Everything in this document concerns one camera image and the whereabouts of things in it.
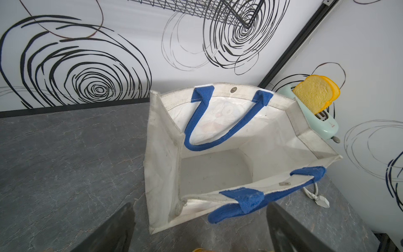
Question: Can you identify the yellow toy toast slice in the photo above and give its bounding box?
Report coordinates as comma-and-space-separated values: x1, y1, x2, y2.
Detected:
292, 75, 341, 114

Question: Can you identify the mint green toaster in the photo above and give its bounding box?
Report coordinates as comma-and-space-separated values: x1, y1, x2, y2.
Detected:
277, 84, 341, 143

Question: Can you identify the white toaster power cable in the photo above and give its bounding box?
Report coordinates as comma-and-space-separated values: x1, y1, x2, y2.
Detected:
302, 182, 330, 209

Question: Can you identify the black wire wall basket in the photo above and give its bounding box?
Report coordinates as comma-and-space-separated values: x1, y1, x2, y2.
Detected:
138, 0, 264, 28

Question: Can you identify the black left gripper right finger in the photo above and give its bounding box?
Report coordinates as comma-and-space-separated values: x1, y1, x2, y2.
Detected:
267, 202, 331, 252

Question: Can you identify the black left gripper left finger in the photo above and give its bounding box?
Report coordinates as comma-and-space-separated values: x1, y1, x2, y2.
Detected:
72, 203, 135, 252

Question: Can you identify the white bag with blue handles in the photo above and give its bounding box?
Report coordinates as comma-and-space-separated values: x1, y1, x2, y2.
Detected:
144, 83, 341, 234

